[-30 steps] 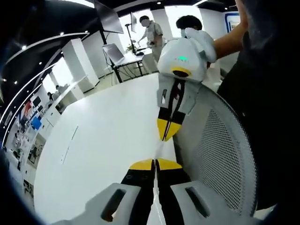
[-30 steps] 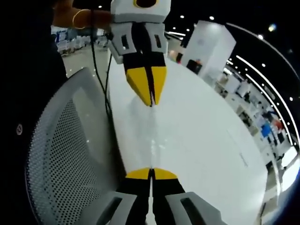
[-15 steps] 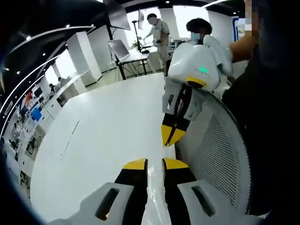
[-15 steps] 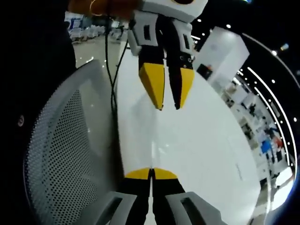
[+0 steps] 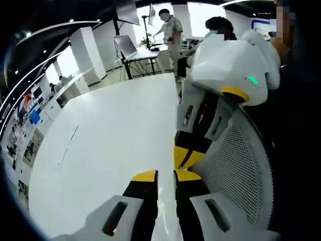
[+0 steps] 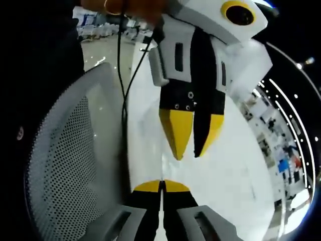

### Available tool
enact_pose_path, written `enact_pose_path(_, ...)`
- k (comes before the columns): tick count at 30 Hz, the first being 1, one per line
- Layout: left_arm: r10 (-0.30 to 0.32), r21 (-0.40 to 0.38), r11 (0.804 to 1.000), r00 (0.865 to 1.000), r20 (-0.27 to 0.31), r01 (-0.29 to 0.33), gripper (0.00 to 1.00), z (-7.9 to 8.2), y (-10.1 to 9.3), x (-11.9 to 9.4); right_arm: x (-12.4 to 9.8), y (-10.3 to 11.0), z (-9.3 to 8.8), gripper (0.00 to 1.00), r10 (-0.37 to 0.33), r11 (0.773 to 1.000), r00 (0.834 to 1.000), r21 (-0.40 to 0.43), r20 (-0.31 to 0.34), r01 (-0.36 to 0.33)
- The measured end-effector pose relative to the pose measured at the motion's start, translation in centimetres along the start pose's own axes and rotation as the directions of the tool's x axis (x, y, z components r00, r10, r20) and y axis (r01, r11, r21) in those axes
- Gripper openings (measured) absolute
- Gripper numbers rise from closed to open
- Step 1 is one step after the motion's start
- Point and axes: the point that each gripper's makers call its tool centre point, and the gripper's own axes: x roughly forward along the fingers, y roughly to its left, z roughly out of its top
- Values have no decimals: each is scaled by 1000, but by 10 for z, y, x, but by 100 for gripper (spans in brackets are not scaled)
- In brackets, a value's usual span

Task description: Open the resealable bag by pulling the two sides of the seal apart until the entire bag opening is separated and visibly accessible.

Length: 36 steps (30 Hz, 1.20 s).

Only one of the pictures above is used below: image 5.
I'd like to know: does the black-legged desk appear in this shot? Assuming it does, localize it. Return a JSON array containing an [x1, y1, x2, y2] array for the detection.
[[119, 46, 167, 80]]

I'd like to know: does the black stand with panel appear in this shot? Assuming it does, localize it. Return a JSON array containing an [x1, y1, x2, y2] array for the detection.
[[113, 0, 141, 81]]

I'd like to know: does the computer monitor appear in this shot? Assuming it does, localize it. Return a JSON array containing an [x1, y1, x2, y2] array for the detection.
[[114, 35, 138, 61]]

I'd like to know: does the white mesh office chair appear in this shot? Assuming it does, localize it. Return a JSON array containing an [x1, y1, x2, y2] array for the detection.
[[194, 104, 275, 233]]

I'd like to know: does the blue box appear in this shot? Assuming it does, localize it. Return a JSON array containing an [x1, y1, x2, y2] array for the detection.
[[30, 108, 41, 124]]

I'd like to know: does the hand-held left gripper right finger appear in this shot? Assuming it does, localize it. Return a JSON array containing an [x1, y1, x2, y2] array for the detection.
[[173, 168, 281, 241]]

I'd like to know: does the person's dark clothing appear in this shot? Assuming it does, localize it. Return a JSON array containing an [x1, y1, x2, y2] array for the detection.
[[245, 65, 309, 226]]

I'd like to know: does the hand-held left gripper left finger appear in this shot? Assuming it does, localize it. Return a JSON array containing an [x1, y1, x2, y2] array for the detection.
[[52, 169, 159, 241]]

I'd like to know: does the long white counter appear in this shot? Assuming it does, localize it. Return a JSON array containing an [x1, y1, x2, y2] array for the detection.
[[44, 67, 101, 122]]

